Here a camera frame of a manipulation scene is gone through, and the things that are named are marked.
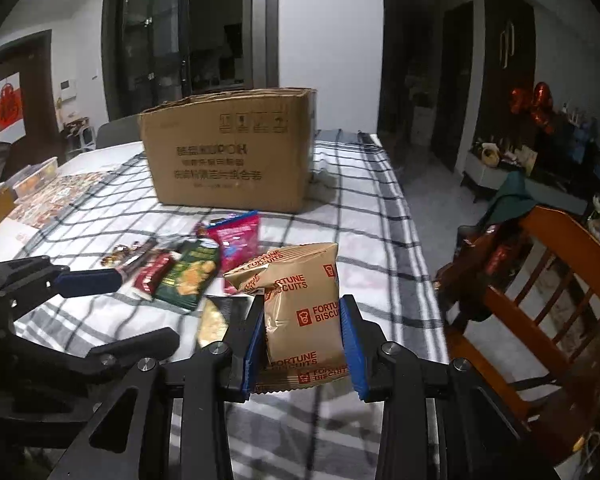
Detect dark tall cabinet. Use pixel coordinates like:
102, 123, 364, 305
475, 0, 538, 181

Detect patterned table mat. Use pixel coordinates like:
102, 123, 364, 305
5, 170, 118, 231

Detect white side cabinet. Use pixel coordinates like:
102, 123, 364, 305
462, 150, 588, 216

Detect green chips packet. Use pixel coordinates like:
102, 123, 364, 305
153, 239, 222, 314

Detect black chips packet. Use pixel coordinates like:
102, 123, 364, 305
196, 296, 253, 350

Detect red balloons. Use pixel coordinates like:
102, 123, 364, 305
510, 81, 556, 135

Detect glass sliding door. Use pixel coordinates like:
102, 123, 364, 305
102, 0, 281, 121

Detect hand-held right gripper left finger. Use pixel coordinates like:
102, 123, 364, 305
50, 295, 267, 480

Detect clear plastic container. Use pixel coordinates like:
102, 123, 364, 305
11, 156, 60, 197

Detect wooden chair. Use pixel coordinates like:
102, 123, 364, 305
435, 205, 600, 466

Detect dark wooden door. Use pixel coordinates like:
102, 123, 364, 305
0, 30, 61, 161

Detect white stool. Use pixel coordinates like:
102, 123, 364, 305
62, 117, 97, 161

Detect tan biscuit packet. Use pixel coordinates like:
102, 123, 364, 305
252, 362, 353, 395
223, 247, 286, 295
264, 242, 350, 376

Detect brown cardboard box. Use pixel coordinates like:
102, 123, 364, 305
137, 87, 318, 215

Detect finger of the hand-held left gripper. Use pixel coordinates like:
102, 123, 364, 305
0, 326, 181, 381
0, 255, 122, 311

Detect brown snack stick packet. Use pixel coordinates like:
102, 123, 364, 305
119, 239, 158, 281

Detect pink snack packet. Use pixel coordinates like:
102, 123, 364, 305
206, 210, 261, 275

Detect red door poster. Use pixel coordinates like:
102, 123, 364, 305
0, 72, 28, 143

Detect checked tablecloth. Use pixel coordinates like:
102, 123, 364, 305
0, 130, 451, 480

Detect grey chair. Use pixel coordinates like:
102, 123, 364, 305
95, 114, 143, 150

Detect green cloth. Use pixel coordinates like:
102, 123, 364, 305
480, 170, 538, 226

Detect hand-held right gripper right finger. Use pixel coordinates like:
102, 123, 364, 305
339, 294, 551, 480

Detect dark red snack packet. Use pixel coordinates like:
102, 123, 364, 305
132, 252, 176, 297

